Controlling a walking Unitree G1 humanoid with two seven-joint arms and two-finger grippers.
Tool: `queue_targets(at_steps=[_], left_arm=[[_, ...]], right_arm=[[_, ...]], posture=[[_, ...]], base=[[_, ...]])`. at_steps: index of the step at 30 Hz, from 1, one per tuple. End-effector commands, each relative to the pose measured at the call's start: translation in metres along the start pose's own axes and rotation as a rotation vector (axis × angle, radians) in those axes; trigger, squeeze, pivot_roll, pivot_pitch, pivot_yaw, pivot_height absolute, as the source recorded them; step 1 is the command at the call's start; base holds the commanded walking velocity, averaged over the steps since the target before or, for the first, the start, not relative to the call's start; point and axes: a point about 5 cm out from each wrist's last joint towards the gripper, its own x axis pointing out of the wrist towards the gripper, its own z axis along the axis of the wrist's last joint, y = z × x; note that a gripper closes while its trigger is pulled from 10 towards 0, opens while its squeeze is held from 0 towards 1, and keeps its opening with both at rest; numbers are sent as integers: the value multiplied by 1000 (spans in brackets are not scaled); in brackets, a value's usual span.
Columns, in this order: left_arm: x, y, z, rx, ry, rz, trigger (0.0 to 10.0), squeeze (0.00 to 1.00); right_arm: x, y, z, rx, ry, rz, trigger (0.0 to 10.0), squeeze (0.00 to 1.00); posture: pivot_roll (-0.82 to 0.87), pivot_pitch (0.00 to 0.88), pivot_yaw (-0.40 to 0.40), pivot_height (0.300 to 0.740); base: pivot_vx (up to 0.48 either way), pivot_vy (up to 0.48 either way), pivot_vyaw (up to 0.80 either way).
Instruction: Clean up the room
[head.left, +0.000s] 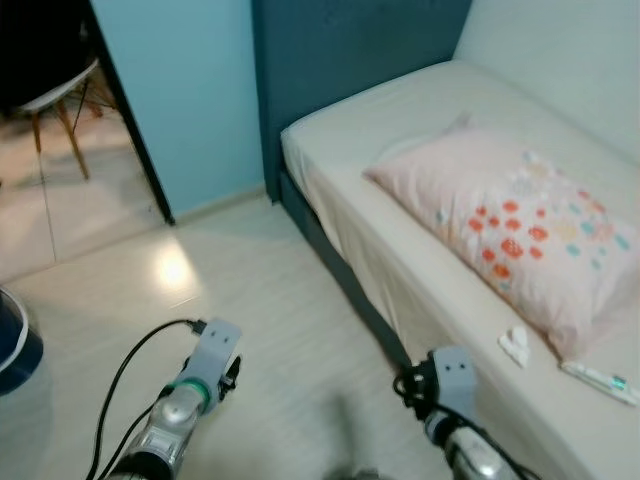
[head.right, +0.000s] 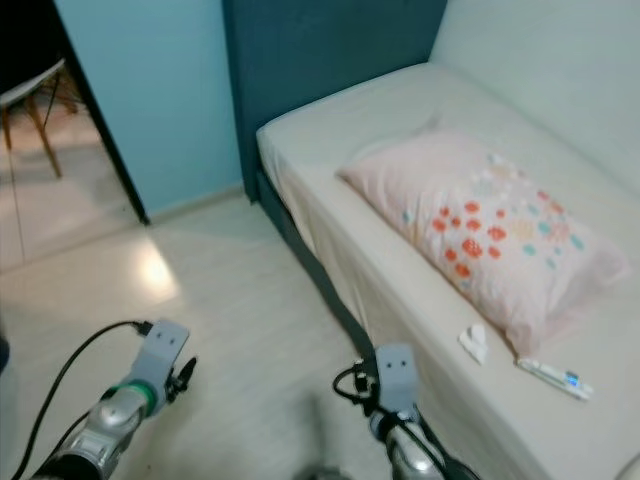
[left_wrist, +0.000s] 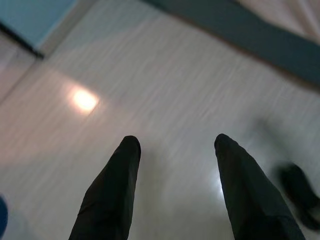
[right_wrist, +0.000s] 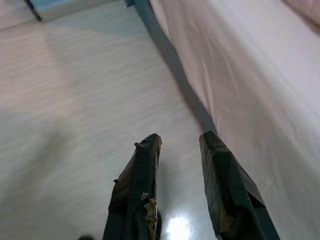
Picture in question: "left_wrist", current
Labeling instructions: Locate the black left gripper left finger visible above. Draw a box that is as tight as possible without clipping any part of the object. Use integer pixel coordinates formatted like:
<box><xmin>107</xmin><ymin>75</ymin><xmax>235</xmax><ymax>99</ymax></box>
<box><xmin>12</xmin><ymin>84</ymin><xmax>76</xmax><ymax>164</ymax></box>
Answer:
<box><xmin>68</xmin><ymin>135</ymin><xmax>142</xmax><ymax>240</ymax></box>

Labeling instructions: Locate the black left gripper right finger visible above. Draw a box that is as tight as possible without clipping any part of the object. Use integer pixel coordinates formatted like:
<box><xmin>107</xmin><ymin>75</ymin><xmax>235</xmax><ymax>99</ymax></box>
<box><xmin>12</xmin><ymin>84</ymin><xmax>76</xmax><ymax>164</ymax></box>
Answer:
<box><xmin>214</xmin><ymin>133</ymin><xmax>308</xmax><ymax>240</ymax></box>

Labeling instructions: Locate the robot left leg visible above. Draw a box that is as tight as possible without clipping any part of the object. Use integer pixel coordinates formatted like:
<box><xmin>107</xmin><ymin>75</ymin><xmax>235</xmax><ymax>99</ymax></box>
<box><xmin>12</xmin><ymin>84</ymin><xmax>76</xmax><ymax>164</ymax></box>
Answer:
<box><xmin>280</xmin><ymin>162</ymin><xmax>320</xmax><ymax>231</ymax></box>

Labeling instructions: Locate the blue plastic bucket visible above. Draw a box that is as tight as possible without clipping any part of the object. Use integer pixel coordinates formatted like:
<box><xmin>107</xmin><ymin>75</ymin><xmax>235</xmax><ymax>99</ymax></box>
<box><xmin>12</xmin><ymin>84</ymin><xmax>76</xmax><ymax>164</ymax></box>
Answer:
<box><xmin>0</xmin><ymin>194</ymin><xmax>9</xmax><ymax>237</ymax></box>

